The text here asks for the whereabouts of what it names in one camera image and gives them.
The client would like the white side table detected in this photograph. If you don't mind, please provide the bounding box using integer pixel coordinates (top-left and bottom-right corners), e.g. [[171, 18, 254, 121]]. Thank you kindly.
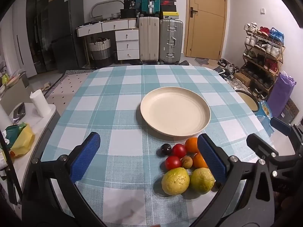
[[0, 103, 61, 194]]

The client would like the grey door mat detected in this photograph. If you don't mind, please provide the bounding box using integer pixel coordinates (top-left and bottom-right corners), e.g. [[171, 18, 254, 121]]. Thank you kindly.
[[194, 58, 215, 67]]

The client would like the purple bag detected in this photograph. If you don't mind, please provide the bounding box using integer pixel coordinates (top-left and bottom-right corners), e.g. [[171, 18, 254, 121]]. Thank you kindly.
[[267, 72, 296, 119]]

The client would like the yellow guava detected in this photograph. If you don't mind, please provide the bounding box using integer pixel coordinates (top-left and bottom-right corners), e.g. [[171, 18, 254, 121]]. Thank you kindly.
[[161, 167, 190, 196]]

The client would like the green packet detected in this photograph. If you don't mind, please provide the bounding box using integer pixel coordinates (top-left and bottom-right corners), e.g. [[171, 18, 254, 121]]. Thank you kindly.
[[5, 122, 28, 145]]

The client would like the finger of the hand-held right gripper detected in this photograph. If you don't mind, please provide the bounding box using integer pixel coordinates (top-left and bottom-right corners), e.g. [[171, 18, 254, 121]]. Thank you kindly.
[[270, 117, 299, 143], [246, 134, 280, 158]]

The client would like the paper towel roll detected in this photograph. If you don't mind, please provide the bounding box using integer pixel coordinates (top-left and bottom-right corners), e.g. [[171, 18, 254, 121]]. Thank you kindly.
[[30, 89, 51, 118]]

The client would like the blue packet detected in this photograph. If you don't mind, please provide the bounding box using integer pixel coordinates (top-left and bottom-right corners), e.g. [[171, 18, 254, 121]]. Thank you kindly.
[[257, 100, 275, 136]]

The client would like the yellow plastic bag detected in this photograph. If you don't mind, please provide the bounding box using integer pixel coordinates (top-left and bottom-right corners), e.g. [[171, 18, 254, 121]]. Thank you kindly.
[[10, 123, 35, 158]]

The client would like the shoe rack with shoes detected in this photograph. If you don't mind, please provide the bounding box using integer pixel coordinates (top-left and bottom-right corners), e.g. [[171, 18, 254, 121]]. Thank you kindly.
[[244, 22, 286, 102]]

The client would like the black cable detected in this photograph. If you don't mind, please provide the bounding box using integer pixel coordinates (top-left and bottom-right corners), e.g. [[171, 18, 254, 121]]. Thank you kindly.
[[0, 132, 22, 205]]

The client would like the round stool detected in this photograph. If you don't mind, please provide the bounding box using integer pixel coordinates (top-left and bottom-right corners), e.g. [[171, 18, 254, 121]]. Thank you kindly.
[[235, 90, 260, 113]]

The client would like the cream round plate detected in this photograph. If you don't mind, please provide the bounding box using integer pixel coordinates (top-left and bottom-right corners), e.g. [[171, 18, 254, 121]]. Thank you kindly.
[[140, 87, 211, 137]]

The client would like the brown kiwi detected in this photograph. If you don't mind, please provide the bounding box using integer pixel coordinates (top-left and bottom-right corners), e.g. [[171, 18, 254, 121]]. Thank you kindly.
[[181, 155, 194, 169]]

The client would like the wooden door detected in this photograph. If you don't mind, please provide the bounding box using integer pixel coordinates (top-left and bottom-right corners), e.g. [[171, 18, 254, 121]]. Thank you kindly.
[[186, 0, 228, 61]]

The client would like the red and black shoe box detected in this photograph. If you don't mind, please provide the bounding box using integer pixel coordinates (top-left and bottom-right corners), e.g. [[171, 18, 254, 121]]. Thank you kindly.
[[160, 0, 177, 12]]

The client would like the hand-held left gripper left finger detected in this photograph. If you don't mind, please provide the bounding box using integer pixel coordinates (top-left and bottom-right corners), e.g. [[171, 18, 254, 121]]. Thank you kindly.
[[22, 132, 107, 227]]

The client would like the scattered pile of shoes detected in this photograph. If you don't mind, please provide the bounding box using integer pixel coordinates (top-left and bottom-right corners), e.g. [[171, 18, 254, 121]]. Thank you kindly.
[[213, 58, 251, 91]]

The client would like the silver suitcase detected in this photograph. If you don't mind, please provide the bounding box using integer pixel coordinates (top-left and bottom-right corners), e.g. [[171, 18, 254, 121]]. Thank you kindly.
[[159, 19, 184, 64]]

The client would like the beige suitcase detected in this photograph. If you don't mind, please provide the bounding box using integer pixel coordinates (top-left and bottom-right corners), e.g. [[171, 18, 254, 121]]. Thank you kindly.
[[138, 16, 160, 65]]

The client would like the wooden shoe rack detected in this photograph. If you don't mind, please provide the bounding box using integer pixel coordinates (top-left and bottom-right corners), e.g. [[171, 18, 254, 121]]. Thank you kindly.
[[242, 32, 284, 102]]

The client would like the dark patterned box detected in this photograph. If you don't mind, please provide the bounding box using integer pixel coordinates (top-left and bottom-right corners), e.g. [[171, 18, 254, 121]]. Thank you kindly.
[[279, 98, 298, 123]]

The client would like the dark glass cabinet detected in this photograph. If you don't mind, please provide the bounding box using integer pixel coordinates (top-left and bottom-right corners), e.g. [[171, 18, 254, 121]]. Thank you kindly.
[[26, 0, 51, 74]]

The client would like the metallic box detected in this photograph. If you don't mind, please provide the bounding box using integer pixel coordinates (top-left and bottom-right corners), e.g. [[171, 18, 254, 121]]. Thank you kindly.
[[13, 103, 26, 123]]

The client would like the woven laundry basket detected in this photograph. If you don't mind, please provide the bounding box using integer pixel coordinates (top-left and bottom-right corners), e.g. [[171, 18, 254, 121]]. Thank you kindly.
[[88, 38, 113, 68]]

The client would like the green guava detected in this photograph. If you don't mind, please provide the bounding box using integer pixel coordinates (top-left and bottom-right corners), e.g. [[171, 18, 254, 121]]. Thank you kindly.
[[190, 167, 215, 194]]

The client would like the orange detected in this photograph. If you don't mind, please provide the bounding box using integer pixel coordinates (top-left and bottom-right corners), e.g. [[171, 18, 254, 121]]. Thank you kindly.
[[192, 153, 209, 169], [185, 137, 201, 154]]

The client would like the white drawer dresser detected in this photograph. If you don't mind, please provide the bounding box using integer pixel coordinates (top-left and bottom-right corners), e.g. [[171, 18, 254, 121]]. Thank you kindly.
[[76, 18, 140, 63]]

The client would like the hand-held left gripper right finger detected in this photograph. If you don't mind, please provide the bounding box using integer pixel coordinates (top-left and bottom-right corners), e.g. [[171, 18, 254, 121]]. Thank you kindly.
[[192, 134, 275, 227]]

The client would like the red tomato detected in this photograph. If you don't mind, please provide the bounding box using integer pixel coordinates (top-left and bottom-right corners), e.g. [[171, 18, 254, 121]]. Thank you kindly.
[[172, 144, 187, 158], [165, 156, 182, 171]]

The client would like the dark purple plum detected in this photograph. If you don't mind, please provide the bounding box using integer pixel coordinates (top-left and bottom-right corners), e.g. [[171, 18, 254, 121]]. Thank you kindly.
[[159, 144, 172, 157]]

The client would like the dark refrigerator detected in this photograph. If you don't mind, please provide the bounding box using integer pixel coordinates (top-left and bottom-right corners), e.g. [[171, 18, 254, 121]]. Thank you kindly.
[[47, 0, 86, 72]]

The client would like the black bag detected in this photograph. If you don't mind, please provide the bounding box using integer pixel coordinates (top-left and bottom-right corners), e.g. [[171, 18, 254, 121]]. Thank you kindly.
[[120, 0, 139, 19]]

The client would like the arched mirror frame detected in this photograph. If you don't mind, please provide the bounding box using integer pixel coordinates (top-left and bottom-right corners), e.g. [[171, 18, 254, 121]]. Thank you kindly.
[[91, 0, 125, 20]]

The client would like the small cardboard box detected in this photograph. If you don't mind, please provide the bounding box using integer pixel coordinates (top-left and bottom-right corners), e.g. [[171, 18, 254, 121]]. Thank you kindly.
[[234, 72, 251, 87]]

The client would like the dotted patterned rug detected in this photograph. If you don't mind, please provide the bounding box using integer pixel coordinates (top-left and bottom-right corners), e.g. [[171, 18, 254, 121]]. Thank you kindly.
[[43, 70, 100, 114]]

